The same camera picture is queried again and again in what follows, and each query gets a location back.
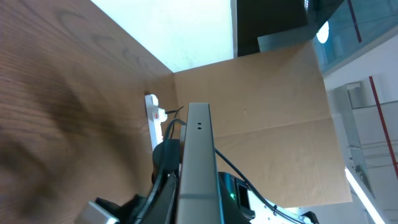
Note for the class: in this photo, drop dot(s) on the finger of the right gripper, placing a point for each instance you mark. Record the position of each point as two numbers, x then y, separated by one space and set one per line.
162 211

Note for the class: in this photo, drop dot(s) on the Galaxy S25 Ultra smartphone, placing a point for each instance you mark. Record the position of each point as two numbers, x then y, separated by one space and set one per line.
199 198

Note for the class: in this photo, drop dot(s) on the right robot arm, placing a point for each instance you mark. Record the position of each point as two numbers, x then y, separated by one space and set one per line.
241 201

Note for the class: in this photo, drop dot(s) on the white power strip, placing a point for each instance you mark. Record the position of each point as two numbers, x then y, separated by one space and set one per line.
155 116

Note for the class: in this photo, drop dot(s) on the brown cardboard sheet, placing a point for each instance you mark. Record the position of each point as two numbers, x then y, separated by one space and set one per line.
271 120

